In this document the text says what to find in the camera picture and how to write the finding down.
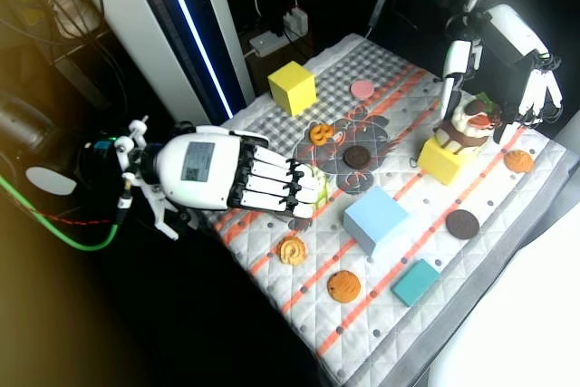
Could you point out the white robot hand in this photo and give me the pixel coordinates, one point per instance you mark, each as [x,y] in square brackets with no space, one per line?
[516,33]
[199,165]

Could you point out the chocolate strawberry toy cake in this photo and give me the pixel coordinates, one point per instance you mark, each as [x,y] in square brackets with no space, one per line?
[466,126]

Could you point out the green cream toy cake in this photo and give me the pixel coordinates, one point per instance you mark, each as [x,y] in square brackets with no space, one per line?
[321,185]

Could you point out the yellow textured square pad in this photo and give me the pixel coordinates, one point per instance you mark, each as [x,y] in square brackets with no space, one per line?
[292,88]

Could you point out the smooth yellow cube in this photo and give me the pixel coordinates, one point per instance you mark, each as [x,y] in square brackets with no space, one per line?
[444,165]

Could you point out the light blue cube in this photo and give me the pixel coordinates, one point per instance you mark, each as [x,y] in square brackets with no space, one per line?
[371,219]

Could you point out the orange pretzel cookie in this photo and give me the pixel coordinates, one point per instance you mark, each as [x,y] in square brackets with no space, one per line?
[321,134]

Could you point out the orange swirl cookie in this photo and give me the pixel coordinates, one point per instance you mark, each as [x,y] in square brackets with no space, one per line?
[292,251]

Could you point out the orange rosette cookie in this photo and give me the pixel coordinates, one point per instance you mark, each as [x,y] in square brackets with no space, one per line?
[519,161]

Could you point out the white column with blue light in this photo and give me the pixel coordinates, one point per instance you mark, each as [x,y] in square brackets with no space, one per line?
[136,42]

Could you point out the white power strip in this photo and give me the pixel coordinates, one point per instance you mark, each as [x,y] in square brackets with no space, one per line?
[267,42]

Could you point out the dark chocolate sandwich cookie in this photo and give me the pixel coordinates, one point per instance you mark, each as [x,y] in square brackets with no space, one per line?
[357,157]
[462,224]

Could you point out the pink sandwich cookie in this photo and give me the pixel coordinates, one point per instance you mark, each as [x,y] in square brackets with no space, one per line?
[362,89]

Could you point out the white plug adapter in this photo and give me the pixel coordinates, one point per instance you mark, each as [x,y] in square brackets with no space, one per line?
[296,20]

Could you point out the round orange cookie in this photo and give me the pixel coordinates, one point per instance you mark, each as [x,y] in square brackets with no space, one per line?
[343,287]

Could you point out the grey quilt with bear print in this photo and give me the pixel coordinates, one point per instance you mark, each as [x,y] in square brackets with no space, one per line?
[408,246]

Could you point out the flat teal block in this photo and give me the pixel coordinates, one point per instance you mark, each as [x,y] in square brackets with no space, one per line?
[414,282]

